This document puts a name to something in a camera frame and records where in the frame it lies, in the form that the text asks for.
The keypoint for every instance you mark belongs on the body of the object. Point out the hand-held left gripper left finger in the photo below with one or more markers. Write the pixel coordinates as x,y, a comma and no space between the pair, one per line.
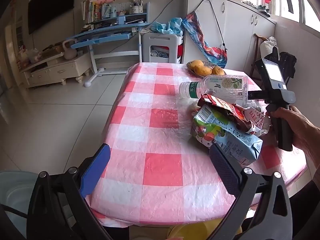
96,170

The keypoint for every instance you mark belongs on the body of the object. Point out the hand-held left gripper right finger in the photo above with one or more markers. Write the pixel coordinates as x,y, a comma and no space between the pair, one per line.
223,170

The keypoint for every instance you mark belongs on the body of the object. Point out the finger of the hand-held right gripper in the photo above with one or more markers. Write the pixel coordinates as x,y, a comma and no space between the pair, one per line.
256,95

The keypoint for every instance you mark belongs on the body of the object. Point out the green and blue drink carton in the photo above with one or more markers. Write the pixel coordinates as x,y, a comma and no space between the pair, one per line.
225,140

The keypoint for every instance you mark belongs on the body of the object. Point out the clear plastic bottle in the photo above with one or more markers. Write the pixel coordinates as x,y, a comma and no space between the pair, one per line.
225,90

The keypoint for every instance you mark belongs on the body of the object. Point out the yellow plastic bin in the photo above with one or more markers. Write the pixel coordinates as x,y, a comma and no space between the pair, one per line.
200,230

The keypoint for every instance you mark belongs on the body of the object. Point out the person's right hand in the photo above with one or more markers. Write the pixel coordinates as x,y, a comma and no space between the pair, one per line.
300,130

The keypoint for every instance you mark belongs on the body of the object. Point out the black jacket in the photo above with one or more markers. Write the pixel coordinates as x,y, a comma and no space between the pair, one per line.
290,62

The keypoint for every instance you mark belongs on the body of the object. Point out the white and red crumpled wrapper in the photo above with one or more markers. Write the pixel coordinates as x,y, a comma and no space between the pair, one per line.
258,121

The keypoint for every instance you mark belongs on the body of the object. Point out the brown wooden chair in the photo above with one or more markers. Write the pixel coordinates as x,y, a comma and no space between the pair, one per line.
257,55

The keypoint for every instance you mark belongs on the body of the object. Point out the white bag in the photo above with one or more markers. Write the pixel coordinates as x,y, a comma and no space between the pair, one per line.
266,48

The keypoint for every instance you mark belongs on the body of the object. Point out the dark red snack wrapper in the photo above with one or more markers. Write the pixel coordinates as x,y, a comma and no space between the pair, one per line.
225,105

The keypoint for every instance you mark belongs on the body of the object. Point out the spotted yellow mango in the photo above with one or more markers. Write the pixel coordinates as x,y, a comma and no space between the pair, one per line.
218,70

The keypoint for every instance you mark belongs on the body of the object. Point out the dark woven fruit basket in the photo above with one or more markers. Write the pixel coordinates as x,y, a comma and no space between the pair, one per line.
208,63

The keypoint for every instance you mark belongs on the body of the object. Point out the white cabinet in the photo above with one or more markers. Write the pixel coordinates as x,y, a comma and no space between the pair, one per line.
240,30

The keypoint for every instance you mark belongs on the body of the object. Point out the pink checkered tablecloth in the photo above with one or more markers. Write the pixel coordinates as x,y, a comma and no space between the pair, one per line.
162,130

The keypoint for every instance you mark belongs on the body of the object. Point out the window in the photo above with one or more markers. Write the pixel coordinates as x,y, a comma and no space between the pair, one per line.
310,12

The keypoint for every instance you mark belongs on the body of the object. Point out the colourful printed bag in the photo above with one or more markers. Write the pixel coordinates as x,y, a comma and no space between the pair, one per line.
200,37

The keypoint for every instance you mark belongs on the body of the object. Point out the light blue plastic tub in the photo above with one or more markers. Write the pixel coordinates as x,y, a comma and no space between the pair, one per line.
15,190

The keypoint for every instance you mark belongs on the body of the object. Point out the red cloth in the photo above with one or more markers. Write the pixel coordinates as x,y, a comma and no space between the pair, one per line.
180,51

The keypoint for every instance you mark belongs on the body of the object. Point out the white storage basket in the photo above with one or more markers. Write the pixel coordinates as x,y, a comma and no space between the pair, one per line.
180,41

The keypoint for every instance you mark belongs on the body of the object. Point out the cream television cabinet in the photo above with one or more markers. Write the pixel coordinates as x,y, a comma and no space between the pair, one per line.
55,70

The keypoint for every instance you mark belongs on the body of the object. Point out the light blue plastic bag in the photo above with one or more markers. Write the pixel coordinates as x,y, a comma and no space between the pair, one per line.
172,25

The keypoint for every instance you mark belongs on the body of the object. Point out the white plastic stool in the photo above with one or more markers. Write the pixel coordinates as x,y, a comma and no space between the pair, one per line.
160,40

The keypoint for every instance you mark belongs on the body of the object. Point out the beige kettlebell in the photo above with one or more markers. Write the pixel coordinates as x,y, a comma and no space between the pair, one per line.
70,52

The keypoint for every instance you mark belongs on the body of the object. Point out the brown tray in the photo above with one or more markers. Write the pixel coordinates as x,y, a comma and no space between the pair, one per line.
52,50

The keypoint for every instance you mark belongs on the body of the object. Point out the crumpled plastic bag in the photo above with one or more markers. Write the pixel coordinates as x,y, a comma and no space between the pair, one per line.
31,56

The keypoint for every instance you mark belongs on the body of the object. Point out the blue and white study desk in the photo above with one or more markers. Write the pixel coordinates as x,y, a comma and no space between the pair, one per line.
105,33

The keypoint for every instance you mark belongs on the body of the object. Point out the white pen holder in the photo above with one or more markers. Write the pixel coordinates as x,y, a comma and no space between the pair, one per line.
136,9

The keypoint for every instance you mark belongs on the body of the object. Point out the small blue box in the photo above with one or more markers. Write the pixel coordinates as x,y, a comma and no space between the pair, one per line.
122,20

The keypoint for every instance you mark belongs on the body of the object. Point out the row of books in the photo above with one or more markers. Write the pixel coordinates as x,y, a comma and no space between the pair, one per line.
92,11

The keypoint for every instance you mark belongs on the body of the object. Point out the pink plush toy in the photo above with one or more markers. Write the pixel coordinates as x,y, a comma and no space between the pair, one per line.
107,0

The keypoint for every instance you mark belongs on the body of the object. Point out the black wall television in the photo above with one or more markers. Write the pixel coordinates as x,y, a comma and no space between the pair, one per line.
50,5

